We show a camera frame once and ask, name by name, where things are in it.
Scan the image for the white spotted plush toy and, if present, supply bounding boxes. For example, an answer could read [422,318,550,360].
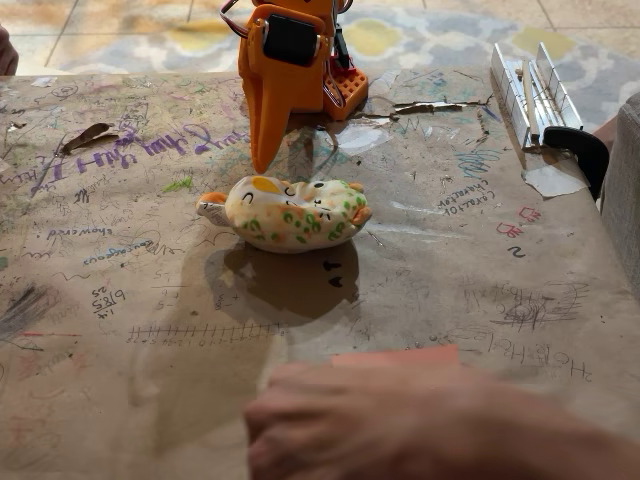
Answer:
[195,174,374,255]

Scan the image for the pink sticky note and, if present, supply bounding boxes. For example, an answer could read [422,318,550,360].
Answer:
[330,343,460,370]

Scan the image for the person's forearm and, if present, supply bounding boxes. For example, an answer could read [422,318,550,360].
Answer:
[499,384,640,480]

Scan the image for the person's hand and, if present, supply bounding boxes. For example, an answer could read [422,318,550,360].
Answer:
[243,362,506,480]

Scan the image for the clear tape patch near base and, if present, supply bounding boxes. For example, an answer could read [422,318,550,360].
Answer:
[324,122,396,156]

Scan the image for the grey yellow patterned rug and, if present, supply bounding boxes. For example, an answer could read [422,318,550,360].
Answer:
[49,4,640,131]

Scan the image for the aluminium miter box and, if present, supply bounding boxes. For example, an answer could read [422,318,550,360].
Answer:
[489,41,585,151]

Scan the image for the thin wooden dowel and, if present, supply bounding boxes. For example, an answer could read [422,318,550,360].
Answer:
[521,59,541,142]

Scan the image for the brown scribbled paper table cover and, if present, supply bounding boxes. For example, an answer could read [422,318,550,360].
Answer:
[0,67,640,480]

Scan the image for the clear tape scrap near clamp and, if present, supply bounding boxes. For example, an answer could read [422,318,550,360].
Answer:
[520,162,591,198]

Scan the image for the black clamp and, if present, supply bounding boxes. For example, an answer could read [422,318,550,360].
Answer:
[542,125,610,201]

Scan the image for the grey fabric sofa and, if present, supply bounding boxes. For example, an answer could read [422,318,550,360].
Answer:
[599,92,640,296]

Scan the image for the white wire loop at base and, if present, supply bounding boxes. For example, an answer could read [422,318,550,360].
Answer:
[322,74,347,109]

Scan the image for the red white black servo wires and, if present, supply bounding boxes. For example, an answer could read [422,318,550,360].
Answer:
[219,0,251,39]

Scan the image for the orange waffle grid base plate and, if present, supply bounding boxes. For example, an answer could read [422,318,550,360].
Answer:
[322,64,370,122]

